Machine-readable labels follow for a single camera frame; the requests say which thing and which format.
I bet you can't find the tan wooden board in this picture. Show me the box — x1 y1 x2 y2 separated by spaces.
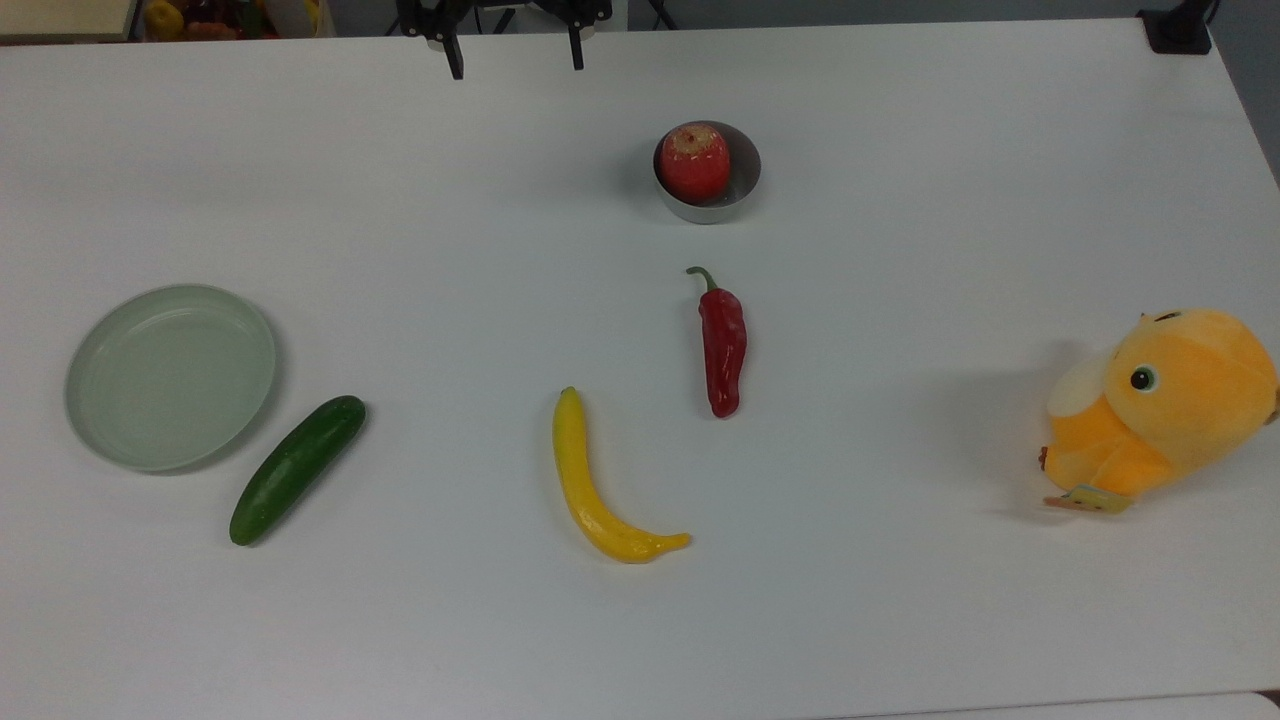
0 0 139 45

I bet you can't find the green cucumber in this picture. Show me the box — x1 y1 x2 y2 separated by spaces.
229 395 368 547

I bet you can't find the yellow banana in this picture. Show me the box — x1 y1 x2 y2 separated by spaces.
552 386 693 565

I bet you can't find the orange plush toy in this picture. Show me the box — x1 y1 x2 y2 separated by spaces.
1038 308 1280 515

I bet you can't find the pale green plastic plate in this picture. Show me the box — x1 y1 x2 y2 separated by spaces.
64 284 279 473

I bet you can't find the box of toy fruit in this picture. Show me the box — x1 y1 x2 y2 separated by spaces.
138 0 333 42

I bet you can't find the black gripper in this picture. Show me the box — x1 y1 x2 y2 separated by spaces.
395 0 613 81

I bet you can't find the black table clamp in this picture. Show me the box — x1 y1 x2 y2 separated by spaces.
1137 0 1217 56

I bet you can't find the red apple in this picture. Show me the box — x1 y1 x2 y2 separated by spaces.
657 122 732 204

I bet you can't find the red chili pepper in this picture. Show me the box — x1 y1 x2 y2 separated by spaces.
685 266 749 419

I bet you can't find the small metal bowl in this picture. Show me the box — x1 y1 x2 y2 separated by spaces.
652 120 763 225

